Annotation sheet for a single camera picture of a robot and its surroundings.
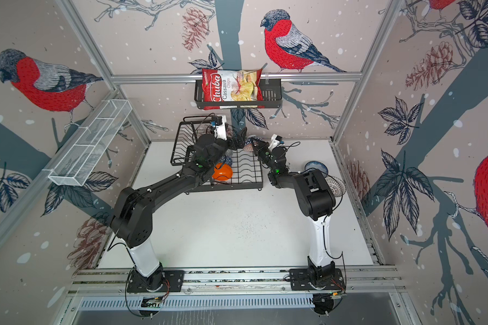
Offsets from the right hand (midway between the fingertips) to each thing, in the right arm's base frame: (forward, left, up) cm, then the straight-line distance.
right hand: (245, 142), depth 92 cm
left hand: (-5, +2, +14) cm, 15 cm away
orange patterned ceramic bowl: (0, -2, -1) cm, 2 cm away
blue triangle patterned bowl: (-17, +6, +7) cm, 20 cm away
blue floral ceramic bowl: (+1, -37, -18) cm, 41 cm away
